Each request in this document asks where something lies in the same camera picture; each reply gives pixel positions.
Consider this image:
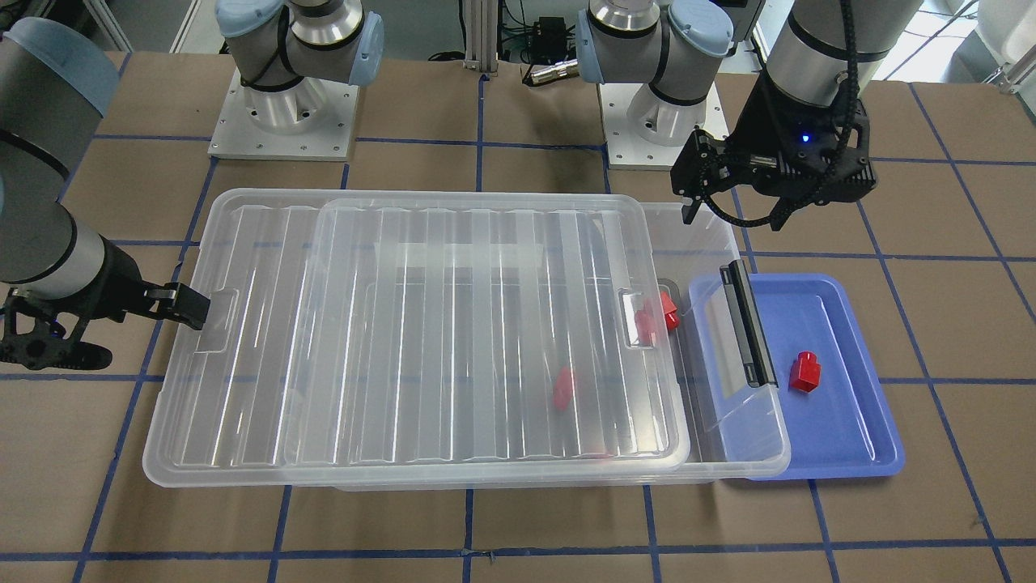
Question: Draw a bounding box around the blue plastic tray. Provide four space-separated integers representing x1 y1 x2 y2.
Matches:
685 273 904 480

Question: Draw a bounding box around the aluminium frame post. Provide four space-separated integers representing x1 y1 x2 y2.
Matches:
460 1 500 77

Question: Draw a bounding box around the black box latch handle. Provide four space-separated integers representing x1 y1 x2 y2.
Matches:
720 259 777 388

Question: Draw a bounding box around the red block in box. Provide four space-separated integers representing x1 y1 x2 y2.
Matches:
634 309 657 347
659 289 681 332
552 366 577 412

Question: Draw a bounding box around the clear plastic box lid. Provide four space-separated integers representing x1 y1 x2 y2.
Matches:
142 188 690 488

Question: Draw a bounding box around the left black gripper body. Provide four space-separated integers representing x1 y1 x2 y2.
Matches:
670 77 877 230

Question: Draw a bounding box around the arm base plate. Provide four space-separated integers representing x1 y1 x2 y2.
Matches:
598 83 729 171
208 71 359 162

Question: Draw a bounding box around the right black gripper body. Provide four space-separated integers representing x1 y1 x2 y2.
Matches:
2 239 184 370

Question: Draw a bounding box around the clear plastic storage box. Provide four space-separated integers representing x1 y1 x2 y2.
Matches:
144 188 792 491

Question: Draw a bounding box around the red block from tray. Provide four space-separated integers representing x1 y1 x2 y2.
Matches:
789 351 822 393

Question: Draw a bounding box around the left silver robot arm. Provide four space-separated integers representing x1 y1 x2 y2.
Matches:
575 1 920 230

